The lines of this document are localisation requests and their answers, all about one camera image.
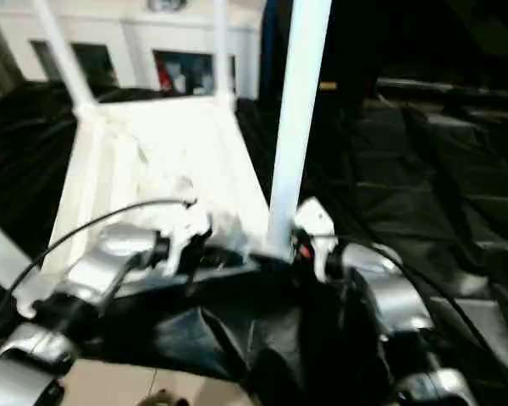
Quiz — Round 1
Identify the white plastic table top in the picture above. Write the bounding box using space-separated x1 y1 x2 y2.
14 91 281 319

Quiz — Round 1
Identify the white plastic table leg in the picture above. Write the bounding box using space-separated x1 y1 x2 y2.
32 0 102 123
210 0 239 107
264 0 334 260
0 212 44 306

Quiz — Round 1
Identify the black mat cloth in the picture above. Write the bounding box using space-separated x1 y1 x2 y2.
0 80 508 403

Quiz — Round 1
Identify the grey metal bar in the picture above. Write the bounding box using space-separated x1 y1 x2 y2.
375 79 508 99

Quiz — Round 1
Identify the white glass-door cabinet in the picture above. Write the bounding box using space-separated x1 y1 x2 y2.
0 0 262 102

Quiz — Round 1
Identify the grey bundle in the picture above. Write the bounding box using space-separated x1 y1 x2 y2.
146 0 191 14

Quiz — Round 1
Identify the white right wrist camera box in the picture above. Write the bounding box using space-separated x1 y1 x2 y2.
290 195 340 283

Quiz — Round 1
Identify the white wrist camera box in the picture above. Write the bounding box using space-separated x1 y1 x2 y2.
162 201 216 277
290 195 340 283

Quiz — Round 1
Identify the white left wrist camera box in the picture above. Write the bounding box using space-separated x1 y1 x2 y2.
162 201 216 277

